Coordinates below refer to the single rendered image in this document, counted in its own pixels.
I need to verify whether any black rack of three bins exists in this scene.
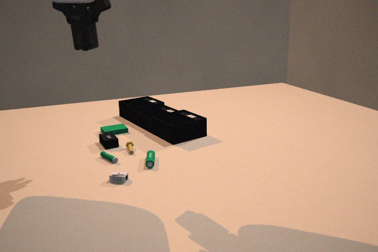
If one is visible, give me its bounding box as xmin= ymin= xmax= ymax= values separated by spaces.
xmin=119 ymin=96 xmax=207 ymax=145

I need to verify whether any brass hex bolt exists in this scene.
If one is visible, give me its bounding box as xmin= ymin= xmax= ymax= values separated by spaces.
xmin=126 ymin=141 xmax=133 ymax=155

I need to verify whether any grey pencil sharpener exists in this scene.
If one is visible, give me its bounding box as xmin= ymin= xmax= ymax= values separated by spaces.
xmin=109 ymin=171 xmax=129 ymax=183

